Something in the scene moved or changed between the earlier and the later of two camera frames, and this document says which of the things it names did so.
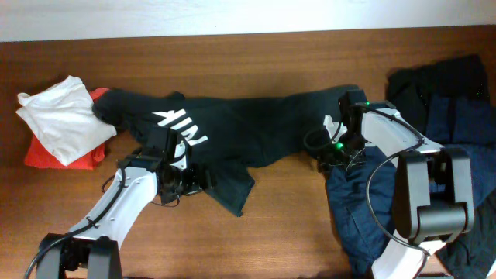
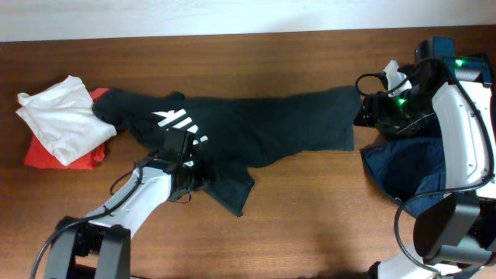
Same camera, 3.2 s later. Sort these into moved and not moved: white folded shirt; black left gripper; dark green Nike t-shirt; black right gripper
Moved: black right gripper
Not moved: black left gripper; dark green Nike t-shirt; white folded shirt
